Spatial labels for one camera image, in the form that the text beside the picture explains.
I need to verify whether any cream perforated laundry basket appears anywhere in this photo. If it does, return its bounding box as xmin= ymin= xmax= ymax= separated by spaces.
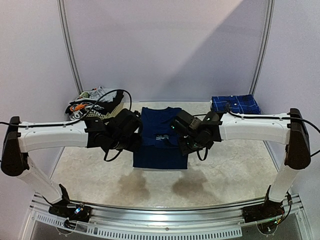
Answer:
xmin=80 ymin=103 xmax=124 ymax=120

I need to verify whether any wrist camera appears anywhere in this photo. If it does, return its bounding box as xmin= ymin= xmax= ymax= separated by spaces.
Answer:
xmin=171 ymin=110 xmax=202 ymax=136
xmin=107 ymin=108 xmax=142 ymax=138

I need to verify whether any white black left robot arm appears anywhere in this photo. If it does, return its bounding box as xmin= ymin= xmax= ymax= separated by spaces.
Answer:
xmin=0 ymin=112 xmax=143 ymax=217

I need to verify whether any black white orange printed shirt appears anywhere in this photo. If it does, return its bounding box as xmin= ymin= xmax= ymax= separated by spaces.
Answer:
xmin=65 ymin=100 xmax=99 ymax=120

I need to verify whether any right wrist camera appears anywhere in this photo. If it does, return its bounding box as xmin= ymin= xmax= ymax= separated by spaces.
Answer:
xmin=171 ymin=110 xmax=202 ymax=136

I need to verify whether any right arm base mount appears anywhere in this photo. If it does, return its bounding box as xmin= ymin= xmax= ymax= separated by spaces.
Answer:
xmin=242 ymin=186 xmax=293 ymax=225

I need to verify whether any blue plaid flannel shirt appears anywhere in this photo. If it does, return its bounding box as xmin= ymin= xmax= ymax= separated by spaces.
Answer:
xmin=210 ymin=94 xmax=261 ymax=115

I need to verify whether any grey garment in basket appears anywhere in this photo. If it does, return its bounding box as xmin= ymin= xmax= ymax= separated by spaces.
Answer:
xmin=78 ymin=86 xmax=117 ymax=103

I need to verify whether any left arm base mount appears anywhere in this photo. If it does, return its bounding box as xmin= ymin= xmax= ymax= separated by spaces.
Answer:
xmin=48 ymin=184 xmax=92 ymax=223

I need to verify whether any aluminium front rail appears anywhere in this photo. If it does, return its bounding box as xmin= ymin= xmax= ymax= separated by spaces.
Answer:
xmin=21 ymin=194 xmax=313 ymax=240

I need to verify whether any solid blue garment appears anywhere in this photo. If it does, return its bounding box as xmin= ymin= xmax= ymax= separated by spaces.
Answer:
xmin=133 ymin=107 xmax=188 ymax=170

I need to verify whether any black garment in basket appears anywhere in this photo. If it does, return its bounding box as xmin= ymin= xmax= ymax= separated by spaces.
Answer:
xmin=98 ymin=90 xmax=124 ymax=115

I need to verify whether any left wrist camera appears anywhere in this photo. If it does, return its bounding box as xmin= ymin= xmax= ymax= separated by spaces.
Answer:
xmin=107 ymin=108 xmax=142 ymax=138

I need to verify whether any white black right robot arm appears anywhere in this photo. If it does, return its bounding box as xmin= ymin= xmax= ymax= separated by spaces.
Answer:
xmin=171 ymin=108 xmax=311 ymax=218

